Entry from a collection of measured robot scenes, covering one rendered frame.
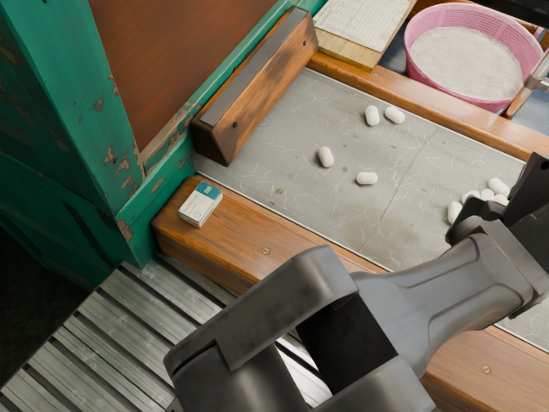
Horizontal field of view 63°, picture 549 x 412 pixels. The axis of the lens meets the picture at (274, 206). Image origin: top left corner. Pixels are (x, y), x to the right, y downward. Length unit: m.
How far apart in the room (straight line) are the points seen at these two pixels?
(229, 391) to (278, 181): 0.50
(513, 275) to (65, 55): 0.39
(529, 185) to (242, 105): 0.38
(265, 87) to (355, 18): 0.30
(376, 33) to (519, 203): 0.50
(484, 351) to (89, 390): 0.52
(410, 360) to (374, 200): 0.50
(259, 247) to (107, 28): 0.33
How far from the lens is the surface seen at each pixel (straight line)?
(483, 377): 0.64
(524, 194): 0.52
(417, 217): 0.72
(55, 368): 0.72
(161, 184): 0.63
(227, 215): 0.64
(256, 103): 0.68
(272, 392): 0.25
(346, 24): 0.92
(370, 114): 0.79
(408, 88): 0.85
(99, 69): 0.45
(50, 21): 0.39
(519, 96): 0.85
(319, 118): 0.79
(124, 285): 0.72
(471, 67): 0.98
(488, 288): 0.34
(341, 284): 0.22
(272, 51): 0.71
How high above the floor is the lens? 1.33
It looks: 60 degrees down
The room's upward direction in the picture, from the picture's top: 6 degrees clockwise
